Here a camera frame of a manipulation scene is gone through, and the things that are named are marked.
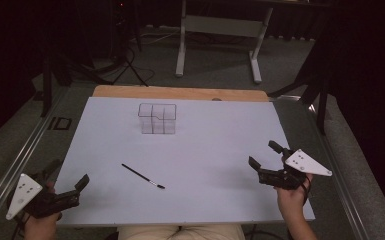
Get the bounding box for black square frame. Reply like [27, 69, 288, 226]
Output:
[47, 116, 73, 131]

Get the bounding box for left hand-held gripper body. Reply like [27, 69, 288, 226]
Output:
[5, 169, 81, 221]

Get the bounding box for white board sheet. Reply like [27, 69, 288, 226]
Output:
[55, 96, 316, 228]

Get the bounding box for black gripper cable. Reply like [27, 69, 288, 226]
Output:
[299, 175, 313, 205]

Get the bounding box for person's right hand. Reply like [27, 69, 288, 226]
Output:
[274, 173, 315, 218]

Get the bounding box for person's left hand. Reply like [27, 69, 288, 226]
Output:
[23, 212, 63, 240]

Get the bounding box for black stand post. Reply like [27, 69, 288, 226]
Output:
[39, 49, 72, 118]

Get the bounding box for clear plastic organizer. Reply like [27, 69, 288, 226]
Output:
[137, 102, 178, 135]

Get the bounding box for white floor cable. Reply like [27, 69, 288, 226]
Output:
[129, 30, 182, 45]

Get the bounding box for metal floor rail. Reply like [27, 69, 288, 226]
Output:
[0, 85, 68, 232]
[307, 103, 372, 240]

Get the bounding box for black floor cables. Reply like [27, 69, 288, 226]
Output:
[111, 46, 157, 88]

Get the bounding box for white metal stand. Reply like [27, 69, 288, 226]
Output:
[174, 0, 275, 85]

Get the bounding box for black stand legs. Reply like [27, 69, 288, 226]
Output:
[267, 49, 332, 135]

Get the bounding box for person's beige trousers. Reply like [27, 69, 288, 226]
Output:
[116, 224, 246, 240]

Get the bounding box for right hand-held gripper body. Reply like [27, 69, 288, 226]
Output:
[258, 148, 333, 191]

